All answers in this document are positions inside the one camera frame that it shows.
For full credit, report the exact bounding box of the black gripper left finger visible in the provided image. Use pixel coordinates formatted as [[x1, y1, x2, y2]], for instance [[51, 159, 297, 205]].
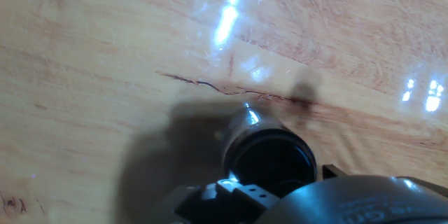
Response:
[[167, 178, 281, 224]]

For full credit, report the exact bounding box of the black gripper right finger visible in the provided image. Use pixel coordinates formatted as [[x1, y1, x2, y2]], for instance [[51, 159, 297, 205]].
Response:
[[321, 163, 448, 197]]

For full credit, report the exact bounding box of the small clear glass jar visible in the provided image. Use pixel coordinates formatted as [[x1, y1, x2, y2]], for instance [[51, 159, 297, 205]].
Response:
[[220, 104, 288, 162]]

